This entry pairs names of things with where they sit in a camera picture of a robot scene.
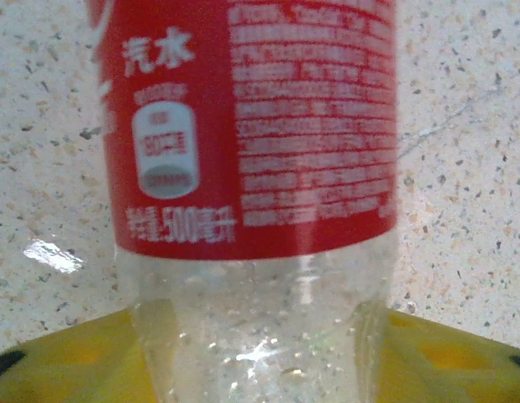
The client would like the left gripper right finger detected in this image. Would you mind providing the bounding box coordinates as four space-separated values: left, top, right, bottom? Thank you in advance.
375 309 520 403

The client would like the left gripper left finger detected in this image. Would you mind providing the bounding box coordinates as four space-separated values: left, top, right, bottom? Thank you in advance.
0 309 160 403

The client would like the red label cola bottle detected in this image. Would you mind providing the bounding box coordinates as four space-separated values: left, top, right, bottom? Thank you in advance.
85 0 399 403

